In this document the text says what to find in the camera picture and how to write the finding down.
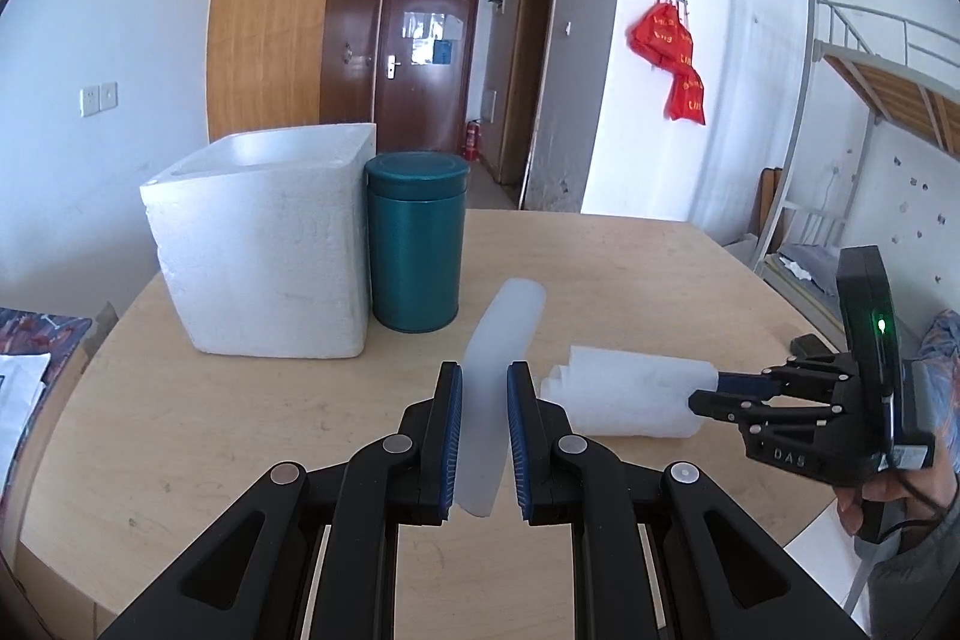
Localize white paper sheets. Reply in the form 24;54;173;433
0;351;53;483

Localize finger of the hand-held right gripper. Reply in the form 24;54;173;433
688;389;852;431
716;353;856;397

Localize blue patterned cloth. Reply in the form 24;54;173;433
911;314;960;461

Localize white double wall socket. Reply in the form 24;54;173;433
80;81;119;116

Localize metal bunk bed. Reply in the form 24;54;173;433
754;0;960;348

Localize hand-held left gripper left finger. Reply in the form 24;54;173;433
97;361;464;640

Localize wooden wardrobe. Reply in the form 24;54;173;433
206;0;391;142

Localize leaning wooden board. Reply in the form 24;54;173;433
757;167;788;236

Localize red plastic bag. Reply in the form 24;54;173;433
664;62;707;125
628;2;695;73

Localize translucent white foam strip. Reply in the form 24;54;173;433
454;278;547;519

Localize brown entrance door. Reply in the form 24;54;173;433
373;0;481;161

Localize white foam box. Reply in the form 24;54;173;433
140;122;377;360

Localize person's right forearm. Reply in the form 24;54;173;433
862;467;960;640

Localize person's right hand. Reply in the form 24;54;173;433
836;460;959;536

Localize door notice papers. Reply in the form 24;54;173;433
403;10;456;64

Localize white foam sheet roll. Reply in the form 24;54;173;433
540;345;721;440

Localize teal round canister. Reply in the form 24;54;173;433
364;151;470;335

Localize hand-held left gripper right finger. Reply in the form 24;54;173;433
506;360;871;640

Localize wooden side door frame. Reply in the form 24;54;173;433
499;0;563;210

